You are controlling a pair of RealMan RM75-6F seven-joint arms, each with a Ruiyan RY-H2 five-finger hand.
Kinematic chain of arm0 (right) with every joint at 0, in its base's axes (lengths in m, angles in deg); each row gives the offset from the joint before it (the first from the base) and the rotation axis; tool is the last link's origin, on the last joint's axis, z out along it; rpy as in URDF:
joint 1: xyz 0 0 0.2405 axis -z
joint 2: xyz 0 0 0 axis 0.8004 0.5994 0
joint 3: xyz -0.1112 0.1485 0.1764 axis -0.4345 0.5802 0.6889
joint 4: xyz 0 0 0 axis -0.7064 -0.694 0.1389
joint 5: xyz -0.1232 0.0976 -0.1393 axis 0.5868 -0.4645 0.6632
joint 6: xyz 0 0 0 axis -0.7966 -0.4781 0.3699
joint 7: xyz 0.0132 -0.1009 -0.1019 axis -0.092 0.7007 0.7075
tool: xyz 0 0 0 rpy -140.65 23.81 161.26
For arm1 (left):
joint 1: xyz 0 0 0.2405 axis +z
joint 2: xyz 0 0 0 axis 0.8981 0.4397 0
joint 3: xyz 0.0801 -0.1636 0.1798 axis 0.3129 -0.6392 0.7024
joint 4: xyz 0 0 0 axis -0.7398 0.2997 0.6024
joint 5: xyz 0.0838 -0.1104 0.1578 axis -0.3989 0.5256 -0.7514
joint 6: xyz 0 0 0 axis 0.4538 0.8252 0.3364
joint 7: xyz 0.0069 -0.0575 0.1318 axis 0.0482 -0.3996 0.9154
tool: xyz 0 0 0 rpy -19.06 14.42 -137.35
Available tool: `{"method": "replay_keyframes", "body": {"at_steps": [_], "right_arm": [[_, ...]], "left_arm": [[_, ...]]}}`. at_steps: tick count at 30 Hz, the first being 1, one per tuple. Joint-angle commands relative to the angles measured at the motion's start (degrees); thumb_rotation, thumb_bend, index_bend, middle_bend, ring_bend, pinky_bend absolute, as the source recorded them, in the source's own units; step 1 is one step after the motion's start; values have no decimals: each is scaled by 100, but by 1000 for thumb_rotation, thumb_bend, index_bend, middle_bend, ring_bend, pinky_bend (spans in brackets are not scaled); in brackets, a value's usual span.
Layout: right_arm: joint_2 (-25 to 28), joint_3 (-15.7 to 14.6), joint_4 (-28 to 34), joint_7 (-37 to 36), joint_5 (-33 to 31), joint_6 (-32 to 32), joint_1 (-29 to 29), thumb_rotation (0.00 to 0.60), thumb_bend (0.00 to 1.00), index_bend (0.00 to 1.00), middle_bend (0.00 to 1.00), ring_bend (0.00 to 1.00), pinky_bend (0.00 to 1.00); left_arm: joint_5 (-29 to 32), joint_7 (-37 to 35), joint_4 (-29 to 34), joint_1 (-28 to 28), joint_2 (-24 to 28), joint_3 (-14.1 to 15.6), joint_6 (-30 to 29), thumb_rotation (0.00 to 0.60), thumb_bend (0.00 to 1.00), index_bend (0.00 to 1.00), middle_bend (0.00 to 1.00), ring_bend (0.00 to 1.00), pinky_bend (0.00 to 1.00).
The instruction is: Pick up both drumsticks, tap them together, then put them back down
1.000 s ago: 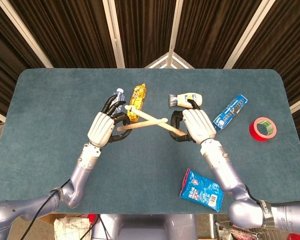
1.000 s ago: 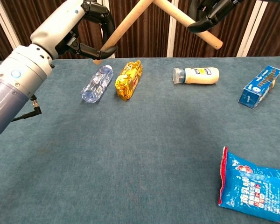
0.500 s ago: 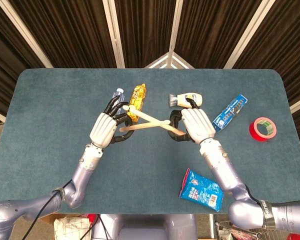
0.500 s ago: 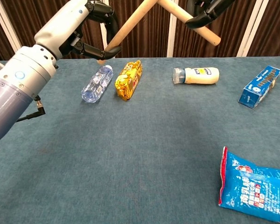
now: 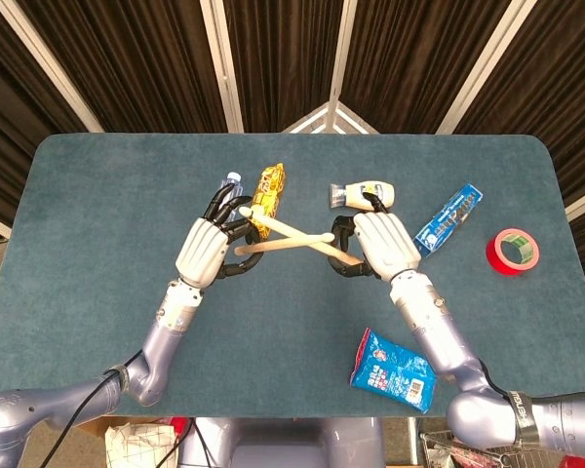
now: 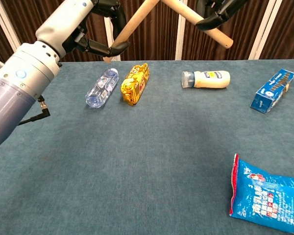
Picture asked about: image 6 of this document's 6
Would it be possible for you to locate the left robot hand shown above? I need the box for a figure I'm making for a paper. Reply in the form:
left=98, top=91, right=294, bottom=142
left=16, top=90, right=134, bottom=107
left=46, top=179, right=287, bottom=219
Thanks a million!
left=35, top=0, right=131, bottom=58

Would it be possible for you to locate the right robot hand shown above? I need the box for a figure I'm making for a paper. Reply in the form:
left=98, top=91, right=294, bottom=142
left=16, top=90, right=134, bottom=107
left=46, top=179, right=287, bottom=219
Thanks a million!
left=195, top=0, right=248, bottom=32

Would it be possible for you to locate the wooden drumstick with black ring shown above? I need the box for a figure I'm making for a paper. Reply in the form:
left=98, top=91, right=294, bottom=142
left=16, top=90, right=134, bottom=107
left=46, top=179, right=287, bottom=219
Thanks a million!
left=161, top=0, right=234, bottom=49

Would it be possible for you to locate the plain wooden drumstick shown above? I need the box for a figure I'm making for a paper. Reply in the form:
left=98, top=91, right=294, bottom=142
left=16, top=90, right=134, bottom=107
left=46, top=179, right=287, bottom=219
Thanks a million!
left=102, top=0, right=160, bottom=63

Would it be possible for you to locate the white mayonnaise squeeze bottle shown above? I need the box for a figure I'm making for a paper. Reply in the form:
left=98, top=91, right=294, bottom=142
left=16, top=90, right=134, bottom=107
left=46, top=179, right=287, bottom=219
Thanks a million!
left=181, top=70, right=231, bottom=89

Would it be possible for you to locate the clear plastic water bottle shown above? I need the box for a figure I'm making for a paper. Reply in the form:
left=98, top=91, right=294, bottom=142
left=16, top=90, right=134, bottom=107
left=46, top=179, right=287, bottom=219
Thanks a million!
left=85, top=68, right=120, bottom=109

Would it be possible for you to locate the yellow foil snack pack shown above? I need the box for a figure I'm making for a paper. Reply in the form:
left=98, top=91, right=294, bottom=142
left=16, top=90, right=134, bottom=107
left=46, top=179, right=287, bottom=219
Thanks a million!
left=120, top=63, right=150, bottom=106

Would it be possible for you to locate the blue cookie box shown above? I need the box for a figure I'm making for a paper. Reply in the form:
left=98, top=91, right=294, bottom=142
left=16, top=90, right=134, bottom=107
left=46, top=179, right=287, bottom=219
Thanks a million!
left=249, top=68, right=294, bottom=115

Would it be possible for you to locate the teal table cloth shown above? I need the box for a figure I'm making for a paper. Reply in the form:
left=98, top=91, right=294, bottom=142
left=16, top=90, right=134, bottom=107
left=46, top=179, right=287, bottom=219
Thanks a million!
left=0, top=58, right=294, bottom=235

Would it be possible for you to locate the blue snack bag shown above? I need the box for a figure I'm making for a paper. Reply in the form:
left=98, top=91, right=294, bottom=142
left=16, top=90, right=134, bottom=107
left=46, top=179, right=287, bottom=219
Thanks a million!
left=229, top=153, right=294, bottom=235

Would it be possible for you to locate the white screen frame post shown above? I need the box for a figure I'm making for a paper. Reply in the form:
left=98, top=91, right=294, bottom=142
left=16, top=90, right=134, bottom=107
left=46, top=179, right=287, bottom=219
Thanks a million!
left=103, top=16, right=121, bottom=61
left=175, top=9, right=188, bottom=61
left=248, top=0, right=283, bottom=60
left=0, top=0, right=22, bottom=52

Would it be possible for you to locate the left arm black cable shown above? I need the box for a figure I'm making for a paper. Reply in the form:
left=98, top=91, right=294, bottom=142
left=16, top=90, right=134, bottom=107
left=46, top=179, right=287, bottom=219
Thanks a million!
left=17, top=95, right=51, bottom=126

